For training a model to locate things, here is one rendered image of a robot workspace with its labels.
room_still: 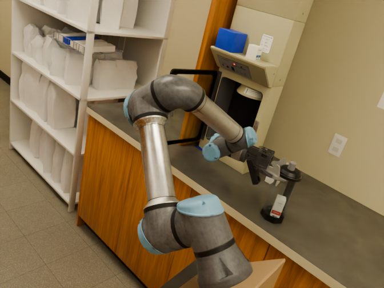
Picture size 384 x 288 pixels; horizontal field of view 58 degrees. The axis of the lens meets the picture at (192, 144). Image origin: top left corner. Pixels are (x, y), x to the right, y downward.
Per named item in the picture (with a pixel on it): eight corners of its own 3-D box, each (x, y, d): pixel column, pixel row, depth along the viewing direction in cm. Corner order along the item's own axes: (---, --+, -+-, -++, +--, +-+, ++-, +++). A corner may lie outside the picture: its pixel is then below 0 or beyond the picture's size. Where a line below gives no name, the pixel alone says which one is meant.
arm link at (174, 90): (180, 55, 107) (256, 127, 140) (154, 71, 112) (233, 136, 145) (180, 83, 100) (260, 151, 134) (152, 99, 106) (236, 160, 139)
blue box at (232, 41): (227, 47, 173) (231, 28, 170) (242, 53, 168) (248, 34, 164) (214, 46, 166) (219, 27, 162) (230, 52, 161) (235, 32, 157)
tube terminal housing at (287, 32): (224, 140, 216) (263, 11, 185) (267, 164, 198) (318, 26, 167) (198, 146, 198) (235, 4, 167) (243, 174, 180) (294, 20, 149)
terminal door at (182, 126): (199, 140, 194) (218, 70, 178) (155, 147, 174) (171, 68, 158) (199, 139, 195) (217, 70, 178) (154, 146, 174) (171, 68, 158)
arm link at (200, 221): (222, 247, 86) (203, 195, 87) (180, 256, 93) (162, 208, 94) (240, 231, 97) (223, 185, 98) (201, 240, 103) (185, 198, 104)
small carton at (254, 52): (250, 56, 162) (254, 44, 160) (259, 60, 160) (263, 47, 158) (244, 57, 158) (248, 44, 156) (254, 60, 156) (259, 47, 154)
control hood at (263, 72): (219, 66, 179) (224, 46, 175) (272, 87, 161) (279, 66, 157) (204, 66, 171) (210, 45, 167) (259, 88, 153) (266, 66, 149)
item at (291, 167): (283, 168, 148) (288, 155, 145) (302, 179, 143) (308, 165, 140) (272, 174, 141) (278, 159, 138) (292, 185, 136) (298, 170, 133)
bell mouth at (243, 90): (248, 88, 191) (251, 78, 189) (276, 99, 181) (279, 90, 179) (230, 89, 178) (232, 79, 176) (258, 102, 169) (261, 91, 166)
